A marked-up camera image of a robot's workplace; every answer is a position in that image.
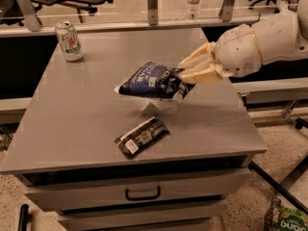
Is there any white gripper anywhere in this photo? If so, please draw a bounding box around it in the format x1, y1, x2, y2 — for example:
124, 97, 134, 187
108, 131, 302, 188
178, 24, 262, 84

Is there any blue chip bag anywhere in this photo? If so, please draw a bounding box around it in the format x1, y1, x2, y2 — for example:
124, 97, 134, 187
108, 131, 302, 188
115, 62, 194, 101

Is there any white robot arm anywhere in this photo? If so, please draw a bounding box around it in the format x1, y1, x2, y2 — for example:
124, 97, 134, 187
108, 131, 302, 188
178, 0, 308, 84

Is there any black rxbar chocolate bar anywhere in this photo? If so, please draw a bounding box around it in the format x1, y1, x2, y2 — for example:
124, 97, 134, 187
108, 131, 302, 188
115, 116, 169, 159

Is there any clear water bottle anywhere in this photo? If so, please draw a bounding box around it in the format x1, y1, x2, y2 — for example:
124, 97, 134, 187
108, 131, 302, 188
187, 0, 200, 20

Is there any white green soda can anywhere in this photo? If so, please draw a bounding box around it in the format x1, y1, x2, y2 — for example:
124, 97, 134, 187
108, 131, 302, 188
55, 22, 83, 62

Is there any grey drawer cabinet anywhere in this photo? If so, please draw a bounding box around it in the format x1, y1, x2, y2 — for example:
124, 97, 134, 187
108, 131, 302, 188
0, 29, 266, 231

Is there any black floor bar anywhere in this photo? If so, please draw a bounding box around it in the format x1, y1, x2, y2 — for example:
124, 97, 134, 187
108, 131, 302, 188
248, 161, 308, 215

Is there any metal railing with glass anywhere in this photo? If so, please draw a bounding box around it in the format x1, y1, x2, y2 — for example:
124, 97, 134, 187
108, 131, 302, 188
9, 0, 276, 30

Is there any black pole lower left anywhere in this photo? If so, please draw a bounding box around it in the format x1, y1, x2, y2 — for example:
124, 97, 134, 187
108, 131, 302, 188
17, 204, 29, 231

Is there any black drawer handle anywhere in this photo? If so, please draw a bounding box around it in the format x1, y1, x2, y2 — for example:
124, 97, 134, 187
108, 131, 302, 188
125, 186, 161, 201

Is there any wire basket with green bag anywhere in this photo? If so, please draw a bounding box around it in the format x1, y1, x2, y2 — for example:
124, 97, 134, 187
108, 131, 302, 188
264, 197, 308, 231

